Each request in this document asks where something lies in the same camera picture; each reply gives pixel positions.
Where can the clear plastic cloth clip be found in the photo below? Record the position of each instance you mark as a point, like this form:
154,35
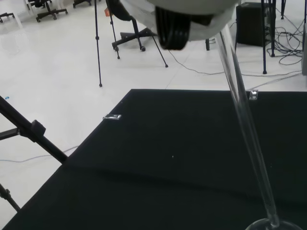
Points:
112,117
253,94

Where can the black office chair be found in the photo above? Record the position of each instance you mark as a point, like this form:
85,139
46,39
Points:
129,36

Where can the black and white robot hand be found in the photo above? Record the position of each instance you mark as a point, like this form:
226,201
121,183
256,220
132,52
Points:
182,21

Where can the black bench cloth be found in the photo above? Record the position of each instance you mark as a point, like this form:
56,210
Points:
168,134

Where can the black office chair base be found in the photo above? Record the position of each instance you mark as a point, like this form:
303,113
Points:
7,16
49,12
82,3

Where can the slim black tripod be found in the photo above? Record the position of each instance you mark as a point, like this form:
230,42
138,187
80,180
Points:
98,38

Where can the thick black camera stand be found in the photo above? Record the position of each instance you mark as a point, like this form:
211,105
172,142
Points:
43,141

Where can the clear glass beaker with water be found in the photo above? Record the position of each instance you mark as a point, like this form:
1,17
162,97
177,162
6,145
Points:
263,225

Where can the dark metal table frame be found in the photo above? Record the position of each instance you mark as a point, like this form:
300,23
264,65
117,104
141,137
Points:
264,48

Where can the black computer box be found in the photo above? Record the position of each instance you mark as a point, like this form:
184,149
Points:
250,24

